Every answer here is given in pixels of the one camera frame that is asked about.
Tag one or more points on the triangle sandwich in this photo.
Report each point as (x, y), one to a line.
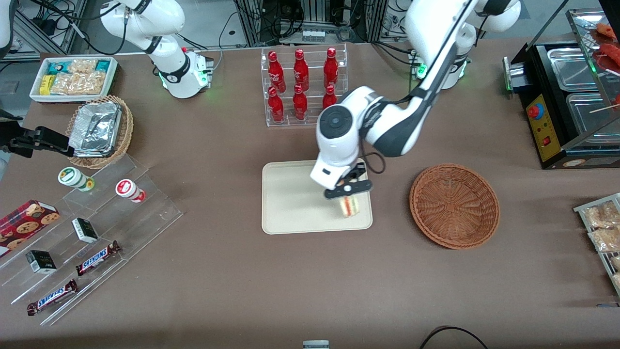
(349, 207)

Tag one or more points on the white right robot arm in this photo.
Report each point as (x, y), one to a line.
(169, 68)

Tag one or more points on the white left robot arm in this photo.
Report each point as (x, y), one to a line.
(387, 126)

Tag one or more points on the beige plastic tray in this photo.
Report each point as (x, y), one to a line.
(290, 198)

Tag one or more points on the round brown wicker basket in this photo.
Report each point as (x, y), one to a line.
(453, 208)

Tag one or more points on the light oval wicker basket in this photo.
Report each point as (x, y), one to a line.
(127, 126)

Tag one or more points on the tray of packaged crackers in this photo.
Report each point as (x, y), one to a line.
(581, 208)

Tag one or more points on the red cookie box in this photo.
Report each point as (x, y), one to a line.
(24, 225)

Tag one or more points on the green lid cup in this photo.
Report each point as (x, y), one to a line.
(71, 177)

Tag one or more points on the white rectangular snack bin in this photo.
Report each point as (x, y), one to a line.
(36, 94)

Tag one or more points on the red cola bottle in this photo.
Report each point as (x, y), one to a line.
(301, 70)
(331, 68)
(329, 98)
(275, 72)
(275, 106)
(300, 104)

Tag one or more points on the yellow snack packet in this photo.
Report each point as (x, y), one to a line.
(46, 85)

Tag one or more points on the silver foil container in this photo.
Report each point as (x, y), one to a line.
(97, 128)

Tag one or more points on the small black box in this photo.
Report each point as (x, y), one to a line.
(85, 230)
(41, 261)

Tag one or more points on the clear acrylic bottle rack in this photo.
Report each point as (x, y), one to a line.
(315, 72)

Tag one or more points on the teal snack packet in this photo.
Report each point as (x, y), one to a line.
(102, 65)
(58, 68)

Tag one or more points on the large clear cracker bag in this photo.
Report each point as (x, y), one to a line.
(80, 83)

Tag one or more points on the red lid cup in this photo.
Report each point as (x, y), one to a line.
(127, 188)

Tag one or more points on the small clear cracker bag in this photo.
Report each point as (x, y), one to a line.
(82, 66)

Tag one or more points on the brown Snickers bar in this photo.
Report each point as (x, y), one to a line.
(52, 297)
(97, 258)

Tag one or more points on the white power strip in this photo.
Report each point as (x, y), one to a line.
(313, 36)

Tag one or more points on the clear acrylic stepped stand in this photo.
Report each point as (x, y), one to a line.
(145, 218)

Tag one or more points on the grey metal clamp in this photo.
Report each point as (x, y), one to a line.
(316, 344)

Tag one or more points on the black food warmer machine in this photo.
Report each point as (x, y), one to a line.
(547, 140)

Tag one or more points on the steel warmer pan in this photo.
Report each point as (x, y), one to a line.
(588, 114)
(574, 68)

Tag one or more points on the clear fried snack bag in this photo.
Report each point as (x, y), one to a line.
(603, 215)
(605, 240)
(616, 262)

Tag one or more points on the red sausage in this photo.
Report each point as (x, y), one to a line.
(611, 58)
(609, 31)

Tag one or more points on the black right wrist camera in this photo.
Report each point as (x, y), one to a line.
(51, 139)

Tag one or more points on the grey metal shelf frame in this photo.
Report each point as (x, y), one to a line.
(29, 29)

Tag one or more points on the aluminium frame cabinet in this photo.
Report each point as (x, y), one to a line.
(310, 14)

